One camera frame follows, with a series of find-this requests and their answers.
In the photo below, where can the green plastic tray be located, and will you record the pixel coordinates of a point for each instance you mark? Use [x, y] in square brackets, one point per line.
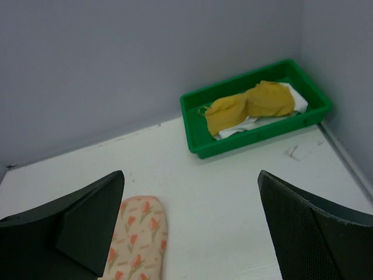
[200, 141]

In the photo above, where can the white bra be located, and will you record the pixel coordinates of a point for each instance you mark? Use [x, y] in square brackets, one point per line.
[251, 123]

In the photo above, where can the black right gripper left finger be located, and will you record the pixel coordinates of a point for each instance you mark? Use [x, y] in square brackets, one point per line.
[67, 238]

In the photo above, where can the yellow bra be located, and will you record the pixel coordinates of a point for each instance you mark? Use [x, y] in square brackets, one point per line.
[266, 99]

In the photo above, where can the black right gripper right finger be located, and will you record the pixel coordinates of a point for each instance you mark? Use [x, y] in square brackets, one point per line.
[315, 238]

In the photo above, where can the floral mesh laundry bag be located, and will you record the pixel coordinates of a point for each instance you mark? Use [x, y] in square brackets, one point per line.
[139, 241]

